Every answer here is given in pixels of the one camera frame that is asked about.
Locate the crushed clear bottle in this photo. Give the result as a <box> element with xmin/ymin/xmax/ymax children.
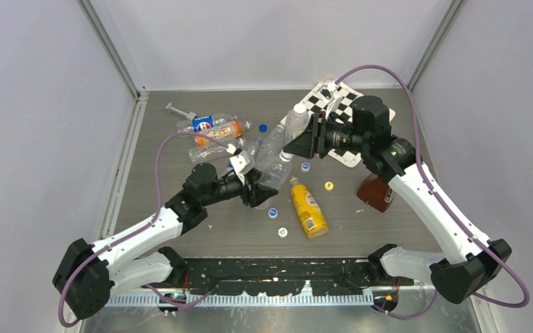
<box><xmin>188</xmin><ymin>138</ymin><xmax>246</xmax><ymax>164</ymax></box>

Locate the white green cap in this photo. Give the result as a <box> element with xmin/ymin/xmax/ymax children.
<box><xmin>278</xmin><ymin>228</ymin><xmax>288</xmax><ymax>238</ymax></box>

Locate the white bottle cap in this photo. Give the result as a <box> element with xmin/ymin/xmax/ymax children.
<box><xmin>293</xmin><ymin>103</ymin><xmax>307</xmax><ymax>114</ymax></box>

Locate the brown wooden block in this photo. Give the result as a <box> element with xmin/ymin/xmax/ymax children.
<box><xmin>357</xmin><ymin>173</ymin><xmax>395</xmax><ymax>213</ymax></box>

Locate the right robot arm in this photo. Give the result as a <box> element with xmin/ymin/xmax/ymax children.
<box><xmin>283</xmin><ymin>96</ymin><xmax>511</xmax><ymax>304</ymax></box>

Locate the orange drink bottle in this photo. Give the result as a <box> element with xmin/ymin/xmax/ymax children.
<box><xmin>199</xmin><ymin>120</ymin><xmax>252</xmax><ymax>141</ymax></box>

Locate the pepsi bottle rear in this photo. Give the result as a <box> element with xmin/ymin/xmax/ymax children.
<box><xmin>176</xmin><ymin>112</ymin><xmax>237</xmax><ymax>133</ymax></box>

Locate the clear ribbed plastic bottle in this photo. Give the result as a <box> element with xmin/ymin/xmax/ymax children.
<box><xmin>258</xmin><ymin>154</ymin><xmax>292</xmax><ymax>190</ymax></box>

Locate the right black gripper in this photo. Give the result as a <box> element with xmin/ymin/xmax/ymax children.
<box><xmin>283</xmin><ymin>112</ymin><xmax>369</xmax><ymax>160</ymax></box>

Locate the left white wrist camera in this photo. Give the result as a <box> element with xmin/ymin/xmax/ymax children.
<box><xmin>226</xmin><ymin>148</ymin><xmax>255</xmax><ymax>176</ymax></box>

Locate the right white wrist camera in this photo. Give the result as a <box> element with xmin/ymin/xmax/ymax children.
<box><xmin>315</xmin><ymin>80</ymin><xmax>356</xmax><ymax>120</ymax></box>

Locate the yellow juice bottle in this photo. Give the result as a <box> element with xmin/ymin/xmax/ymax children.
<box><xmin>289</xmin><ymin>176</ymin><xmax>328</xmax><ymax>239</ymax></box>

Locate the clear square labelled bottle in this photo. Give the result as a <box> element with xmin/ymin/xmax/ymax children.
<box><xmin>285</xmin><ymin>108</ymin><xmax>310</xmax><ymax>144</ymax></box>

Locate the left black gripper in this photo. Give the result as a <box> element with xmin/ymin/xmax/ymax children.
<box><xmin>201</xmin><ymin>169</ymin><xmax>278</xmax><ymax>207</ymax></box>

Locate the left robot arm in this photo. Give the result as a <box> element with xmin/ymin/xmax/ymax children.
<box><xmin>52</xmin><ymin>163</ymin><xmax>278</xmax><ymax>327</ymax></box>

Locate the clear bottle near mat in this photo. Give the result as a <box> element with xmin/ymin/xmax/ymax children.
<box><xmin>255</xmin><ymin>123</ymin><xmax>286</xmax><ymax>171</ymax></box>

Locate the yellow bottle cap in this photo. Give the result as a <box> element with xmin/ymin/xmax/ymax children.
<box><xmin>324</xmin><ymin>181</ymin><xmax>334</xmax><ymax>191</ymax></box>

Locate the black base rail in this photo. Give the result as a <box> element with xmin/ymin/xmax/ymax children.
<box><xmin>128</xmin><ymin>257</ymin><xmax>414</xmax><ymax>298</ymax></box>

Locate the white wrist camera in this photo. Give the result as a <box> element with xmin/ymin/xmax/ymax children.
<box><xmin>226</xmin><ymin>148</ymin><xmax>255</xmax><ymax>176</ymax></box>
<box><xmin>315</xmin><ymin>80</ymin><xmax>356</xmax><ymax>120</ymax></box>

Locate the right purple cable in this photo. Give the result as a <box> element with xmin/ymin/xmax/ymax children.
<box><xmin>335</xmin><ymin>65</ymin><xmax>531</xmax><ymax>309</ymax></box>

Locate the grey metal t-bolt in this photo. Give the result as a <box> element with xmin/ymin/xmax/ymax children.
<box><xmin>165</xmin><ymin>103</ymin><xmax>197</xmax><ymax>120</ymax></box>

